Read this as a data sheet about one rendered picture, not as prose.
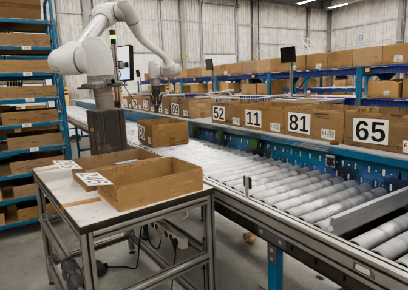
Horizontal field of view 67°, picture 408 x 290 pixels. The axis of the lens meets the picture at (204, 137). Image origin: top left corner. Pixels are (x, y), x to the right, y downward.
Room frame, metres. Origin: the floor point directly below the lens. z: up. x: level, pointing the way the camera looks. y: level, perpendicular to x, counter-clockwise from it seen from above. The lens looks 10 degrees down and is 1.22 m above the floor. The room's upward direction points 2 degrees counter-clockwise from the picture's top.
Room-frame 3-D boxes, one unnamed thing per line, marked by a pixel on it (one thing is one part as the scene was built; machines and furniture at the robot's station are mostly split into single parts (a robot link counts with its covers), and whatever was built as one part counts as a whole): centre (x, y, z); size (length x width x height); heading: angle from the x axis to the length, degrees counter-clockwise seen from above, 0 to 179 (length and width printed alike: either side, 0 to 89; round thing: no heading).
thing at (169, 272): (1.55, 0.49, 0.36); 1.00 x 0.58 x 0.72; 36
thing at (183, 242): (1.59, 0.24, 0.41); 0.45 x 0.06 x 0.08; 36
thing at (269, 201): (1.28, -0.43, 0.72); 0.52 x 0.05 x 0.05; 121
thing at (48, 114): (2.64, 1.46, 0.99); 0.40 x 0.30 x 0.10; 117
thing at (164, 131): (2.47, 0.34, 0.83); 0.39 x 0.29 x 0.17; 27
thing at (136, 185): (1.31, 0.25, 0.80); 0.38 x 0.28 x 0.10; 124
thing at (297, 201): (1.22, -0.46, 0.72); 0.52 x 0.05 x 0.05; 121
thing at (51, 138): (2.64, 1.46, 0.79); 0.40 x 0.30 x 0.10; 122
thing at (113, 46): (2.66, 0.72, 1.11); 0.12 x 0.05 x 0.88; 31
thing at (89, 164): (1.55, 0.45, 0.80); 0.38 x 0.28 x 0.10; 125
